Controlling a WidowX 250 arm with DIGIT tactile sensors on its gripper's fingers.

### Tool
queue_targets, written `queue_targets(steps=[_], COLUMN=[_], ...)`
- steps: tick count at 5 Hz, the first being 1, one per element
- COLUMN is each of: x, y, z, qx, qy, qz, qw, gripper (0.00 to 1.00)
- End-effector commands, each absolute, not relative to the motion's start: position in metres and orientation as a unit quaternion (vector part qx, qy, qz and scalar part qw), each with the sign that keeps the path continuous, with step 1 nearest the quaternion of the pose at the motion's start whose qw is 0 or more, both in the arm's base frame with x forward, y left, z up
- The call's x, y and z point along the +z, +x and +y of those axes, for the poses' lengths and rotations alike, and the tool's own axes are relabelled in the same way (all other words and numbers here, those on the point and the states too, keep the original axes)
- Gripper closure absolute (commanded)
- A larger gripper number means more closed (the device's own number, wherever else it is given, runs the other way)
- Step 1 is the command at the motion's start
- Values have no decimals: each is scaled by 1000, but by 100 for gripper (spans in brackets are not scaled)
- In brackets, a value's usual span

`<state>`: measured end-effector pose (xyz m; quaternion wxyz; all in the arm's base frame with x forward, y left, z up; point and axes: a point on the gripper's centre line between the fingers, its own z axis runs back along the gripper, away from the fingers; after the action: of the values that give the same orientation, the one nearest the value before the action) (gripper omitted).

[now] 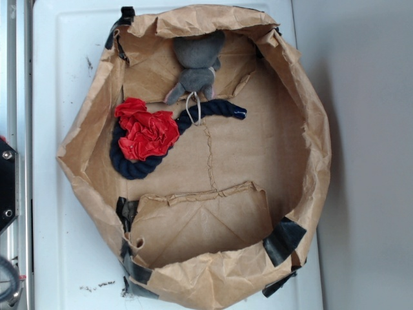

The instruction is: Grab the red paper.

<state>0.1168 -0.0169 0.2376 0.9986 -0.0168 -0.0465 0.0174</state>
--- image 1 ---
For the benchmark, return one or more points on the brown paper bag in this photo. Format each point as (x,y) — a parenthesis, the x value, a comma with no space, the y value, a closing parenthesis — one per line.
(233,207)

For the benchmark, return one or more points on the grey plush mouse toy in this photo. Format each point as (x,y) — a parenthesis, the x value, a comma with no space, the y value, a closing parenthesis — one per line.
(199,57)

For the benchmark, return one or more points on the white plastic tray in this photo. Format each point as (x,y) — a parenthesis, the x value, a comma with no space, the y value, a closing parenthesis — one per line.
(73,266)

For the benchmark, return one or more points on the aluminium frame rail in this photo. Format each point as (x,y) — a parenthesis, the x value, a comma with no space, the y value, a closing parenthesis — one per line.
(16,121)

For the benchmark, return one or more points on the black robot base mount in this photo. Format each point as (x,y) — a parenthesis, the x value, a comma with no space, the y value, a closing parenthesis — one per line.
(9,188)

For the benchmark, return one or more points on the red paper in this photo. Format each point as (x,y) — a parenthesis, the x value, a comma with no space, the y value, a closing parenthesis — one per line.
(147,134)

